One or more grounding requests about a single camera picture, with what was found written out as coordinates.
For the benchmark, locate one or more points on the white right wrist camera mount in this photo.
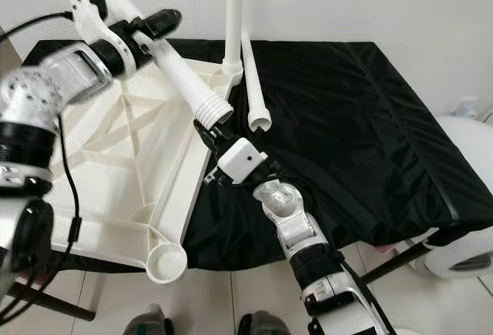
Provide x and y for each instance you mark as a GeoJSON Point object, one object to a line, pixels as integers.
{"type": "Point", "coordinates": [243, 159]}

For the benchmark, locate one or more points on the black metal table leg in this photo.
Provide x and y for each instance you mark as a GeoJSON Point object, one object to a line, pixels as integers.
{"type": "Point", "coordinates": [393, 263]}
{"type": "Point", "coordinates": [62, 308]}

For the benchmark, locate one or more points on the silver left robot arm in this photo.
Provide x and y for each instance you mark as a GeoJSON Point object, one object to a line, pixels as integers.
{"type": "Point", "coordinates": [38, 96]}

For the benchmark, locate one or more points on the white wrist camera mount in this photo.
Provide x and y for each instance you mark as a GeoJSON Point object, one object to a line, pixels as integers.
{"type": "Point", "coordinates": [243, 159]}
{"type": "Point", "coordinates": [81, 4]}

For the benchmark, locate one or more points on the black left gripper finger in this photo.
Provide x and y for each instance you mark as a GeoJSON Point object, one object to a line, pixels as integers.
{"type": "Point", "coordinates": [163, 24]}

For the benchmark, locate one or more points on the grey robot left leg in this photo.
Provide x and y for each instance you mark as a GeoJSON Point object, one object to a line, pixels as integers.
{"type": "Point", "coordinates": [146, 323]}

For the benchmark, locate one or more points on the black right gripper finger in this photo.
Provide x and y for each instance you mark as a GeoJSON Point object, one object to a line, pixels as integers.
{"type": "Point", "coordinates": [206, 142]}
{"type": "Point", "coordinates": [211, 133]}

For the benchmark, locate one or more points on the black tablecloth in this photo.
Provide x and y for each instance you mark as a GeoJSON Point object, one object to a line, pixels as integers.
{"type": "Point", "coordinates": [354, 135]}

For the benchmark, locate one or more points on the grey robot right leg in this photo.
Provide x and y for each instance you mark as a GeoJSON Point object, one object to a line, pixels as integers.
{"type": "Point", "coordinates": [258, 325]}

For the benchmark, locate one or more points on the white rounded appliance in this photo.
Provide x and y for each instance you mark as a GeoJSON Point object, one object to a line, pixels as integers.
{"type": "Point", "coordinates": [462, 165]}

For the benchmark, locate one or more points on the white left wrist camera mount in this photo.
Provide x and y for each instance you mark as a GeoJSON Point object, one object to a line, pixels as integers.
{"type": "Point", "coordinates": [81, 4]}

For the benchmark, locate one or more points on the grey robot leg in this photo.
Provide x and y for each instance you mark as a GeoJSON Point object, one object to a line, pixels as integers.
{"type": "Point", "coordinates": [146, 323]}
{"type": "Point", "coordinates": [258, 325]}

